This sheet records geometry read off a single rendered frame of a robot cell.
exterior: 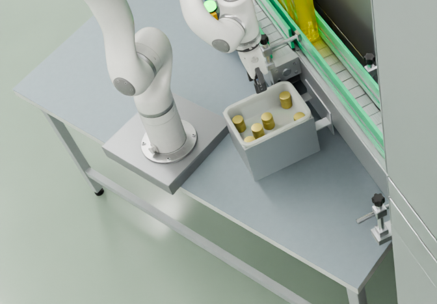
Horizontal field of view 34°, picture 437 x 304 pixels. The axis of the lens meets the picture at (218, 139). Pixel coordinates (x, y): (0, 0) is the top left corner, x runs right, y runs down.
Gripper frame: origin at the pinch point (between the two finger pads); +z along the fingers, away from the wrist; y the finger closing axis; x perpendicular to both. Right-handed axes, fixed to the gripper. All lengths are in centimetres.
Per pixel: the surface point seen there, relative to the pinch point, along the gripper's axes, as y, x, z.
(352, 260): -42, -5, 39
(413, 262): -81, -3, -25
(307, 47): 6.7, -18.1, 2.8
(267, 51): 9.7, -7.2, 0.6
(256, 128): -2.8, 4.4, 15.5
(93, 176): 77, 67, 94
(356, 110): -21.8, -19.2, 2.9
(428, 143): -86, -3, -65
